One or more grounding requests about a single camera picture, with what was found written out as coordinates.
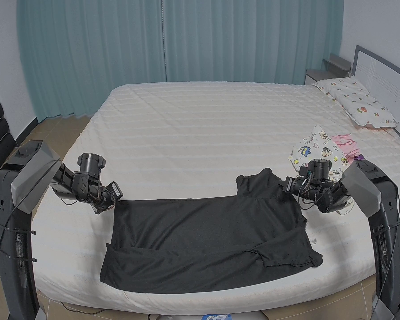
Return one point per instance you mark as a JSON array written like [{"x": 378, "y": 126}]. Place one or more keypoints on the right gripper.
[{"x": 301, "y": 197}]

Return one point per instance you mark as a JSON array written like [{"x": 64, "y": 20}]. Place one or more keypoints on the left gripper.
[{"x": 105, "y": 205}]

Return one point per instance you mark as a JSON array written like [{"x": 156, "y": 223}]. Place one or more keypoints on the black T-shirt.
[{"x": 203, "y": 232}]

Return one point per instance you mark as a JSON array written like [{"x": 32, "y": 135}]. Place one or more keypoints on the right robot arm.
[{"x": 360, "y": 185}]

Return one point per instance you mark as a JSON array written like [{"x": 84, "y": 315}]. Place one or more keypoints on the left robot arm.
[{"x": 36, "y": 172}]

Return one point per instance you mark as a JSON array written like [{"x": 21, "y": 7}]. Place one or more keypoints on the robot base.
[{"x": 216, "y": 317}]

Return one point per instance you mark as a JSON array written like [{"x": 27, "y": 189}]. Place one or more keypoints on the bed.
[{"x": 203, "y": 128}]

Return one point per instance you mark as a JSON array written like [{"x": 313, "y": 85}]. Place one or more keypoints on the white printed pyjama top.
[{"x": 316, "y": 145}]

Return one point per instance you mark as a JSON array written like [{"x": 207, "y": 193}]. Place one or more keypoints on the pink garment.
[{"x": 345, "y": 143}]

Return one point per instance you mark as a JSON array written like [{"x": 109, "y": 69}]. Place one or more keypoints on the purple garment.
[{"x": 359, "y": 157}]

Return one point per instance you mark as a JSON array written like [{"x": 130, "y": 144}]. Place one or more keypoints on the white printed pillow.
[{"x": 356, "y": 102}]

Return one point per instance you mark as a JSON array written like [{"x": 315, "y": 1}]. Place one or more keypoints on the grey bedside table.
[{"x": 335, "y": 63}]

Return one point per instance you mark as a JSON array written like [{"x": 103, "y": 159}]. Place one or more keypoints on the blue-green curtain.
[
  {"x": 93, "y": 45},
  {"x": 246, "y": 28}
]

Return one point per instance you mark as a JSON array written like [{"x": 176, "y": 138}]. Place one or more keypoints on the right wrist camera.
[{"x": 293, "y": 185}]

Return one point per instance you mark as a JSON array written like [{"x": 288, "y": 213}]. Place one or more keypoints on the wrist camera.
[
  {"x": 116, "y": 191},
  {"x": 293, "y": 185}
]

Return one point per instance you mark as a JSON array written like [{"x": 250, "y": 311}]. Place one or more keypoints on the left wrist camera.
[{"x": 116, "y": 191}]

